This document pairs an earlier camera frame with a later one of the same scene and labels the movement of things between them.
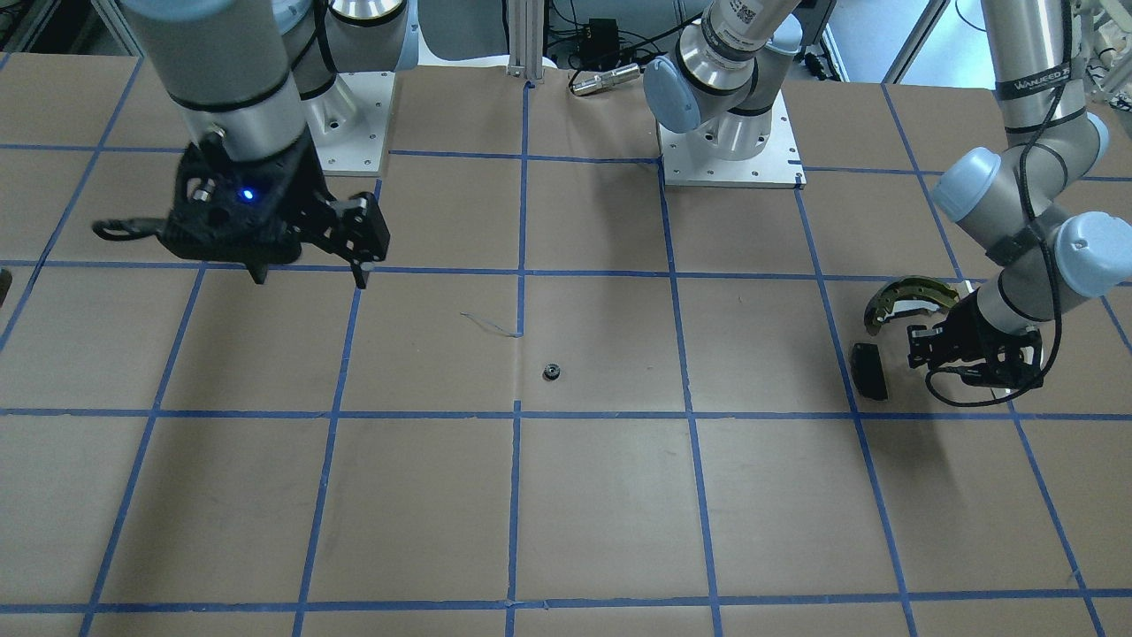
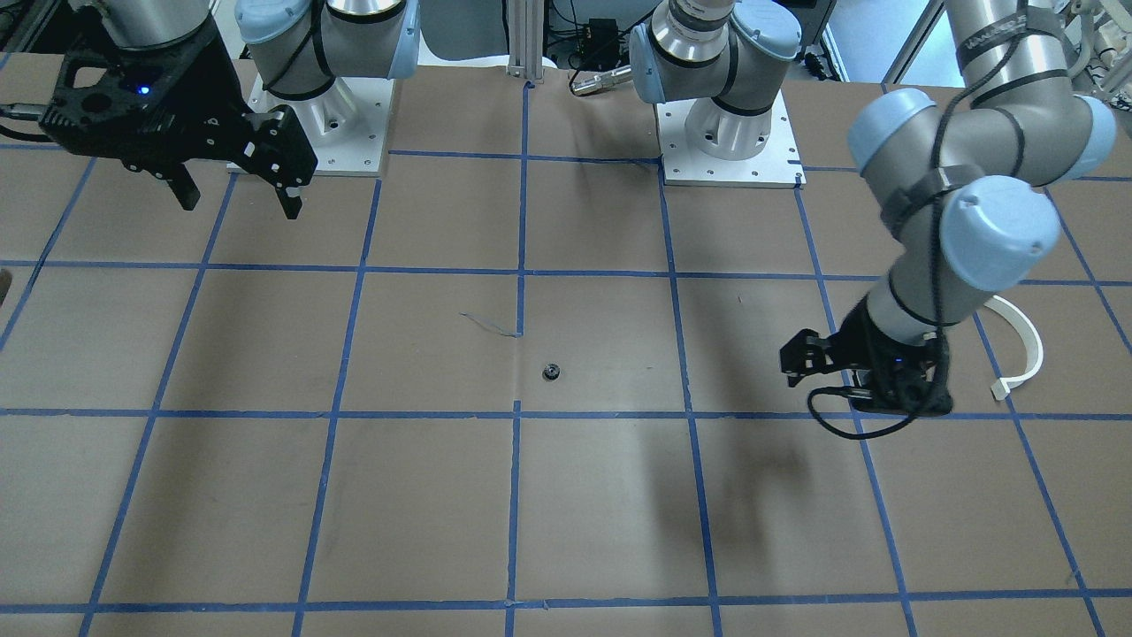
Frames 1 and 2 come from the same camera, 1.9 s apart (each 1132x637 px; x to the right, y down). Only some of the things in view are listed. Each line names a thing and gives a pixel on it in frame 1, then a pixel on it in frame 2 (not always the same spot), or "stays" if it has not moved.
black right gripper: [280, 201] → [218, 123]
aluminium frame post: [525, 36] stays
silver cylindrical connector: [591, 83] stays
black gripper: [236, 211] → [163, 104]
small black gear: [551, 372] stays
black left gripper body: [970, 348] → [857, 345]
